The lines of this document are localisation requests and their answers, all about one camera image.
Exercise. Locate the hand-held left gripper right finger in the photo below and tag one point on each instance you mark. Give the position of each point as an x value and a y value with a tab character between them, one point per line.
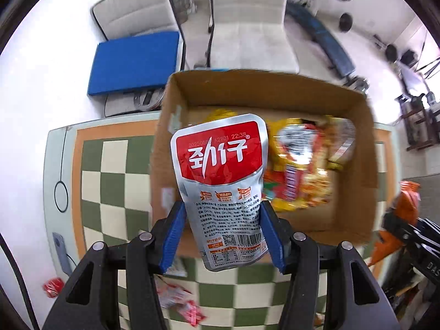
273	237

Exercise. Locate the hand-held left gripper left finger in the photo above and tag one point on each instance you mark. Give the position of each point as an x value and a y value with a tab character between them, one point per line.
172	237

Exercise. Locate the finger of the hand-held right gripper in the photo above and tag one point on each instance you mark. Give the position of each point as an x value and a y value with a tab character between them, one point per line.
395	222
429	229

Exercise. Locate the orange zigzag-edged snack packet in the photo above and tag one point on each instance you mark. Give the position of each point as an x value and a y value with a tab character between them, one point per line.
407	201

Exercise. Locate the cardboard box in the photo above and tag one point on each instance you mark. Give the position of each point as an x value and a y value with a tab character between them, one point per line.
347	213

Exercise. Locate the large yellow red snack packet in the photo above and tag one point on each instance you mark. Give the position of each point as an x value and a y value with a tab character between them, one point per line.
306	172

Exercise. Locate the silver red snack pouch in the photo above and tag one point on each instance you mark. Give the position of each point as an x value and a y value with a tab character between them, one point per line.
220	165

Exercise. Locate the clear yellow-edged snack packet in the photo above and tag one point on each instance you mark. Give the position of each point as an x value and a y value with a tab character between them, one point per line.
220	114

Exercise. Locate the white red snack packet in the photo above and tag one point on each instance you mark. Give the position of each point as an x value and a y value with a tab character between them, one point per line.
178	268

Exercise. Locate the grey shell chair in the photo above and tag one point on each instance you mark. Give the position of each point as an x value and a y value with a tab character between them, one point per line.
428	183

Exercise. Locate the long red white packet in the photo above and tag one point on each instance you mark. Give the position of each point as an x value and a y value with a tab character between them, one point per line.
173	295

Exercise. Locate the red triangular snack packet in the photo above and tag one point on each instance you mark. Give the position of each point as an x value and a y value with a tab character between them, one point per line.
192	314

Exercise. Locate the dark wooden chair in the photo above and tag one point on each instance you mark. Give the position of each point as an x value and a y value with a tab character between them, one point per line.
416	123

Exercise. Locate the blue smartphone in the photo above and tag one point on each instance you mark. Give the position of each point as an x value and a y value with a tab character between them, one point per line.
61	251

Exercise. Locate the red soda can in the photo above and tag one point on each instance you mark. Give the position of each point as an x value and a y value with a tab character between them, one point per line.
53	287

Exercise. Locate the black box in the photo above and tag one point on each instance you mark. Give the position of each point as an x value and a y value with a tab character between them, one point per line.
409	57

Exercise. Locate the floor barbell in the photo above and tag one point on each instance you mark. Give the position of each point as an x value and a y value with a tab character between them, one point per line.
391	52

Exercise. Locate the blue folded mat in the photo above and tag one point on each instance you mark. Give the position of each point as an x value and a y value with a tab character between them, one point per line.
134	62

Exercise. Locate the dark blue weight bench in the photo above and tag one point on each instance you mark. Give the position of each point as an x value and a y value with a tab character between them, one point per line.
319	37

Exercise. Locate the white padded chair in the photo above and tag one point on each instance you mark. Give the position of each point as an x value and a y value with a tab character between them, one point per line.
251	24
137	7

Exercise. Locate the clear plastic bag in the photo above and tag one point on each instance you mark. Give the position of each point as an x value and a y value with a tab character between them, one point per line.
185	3

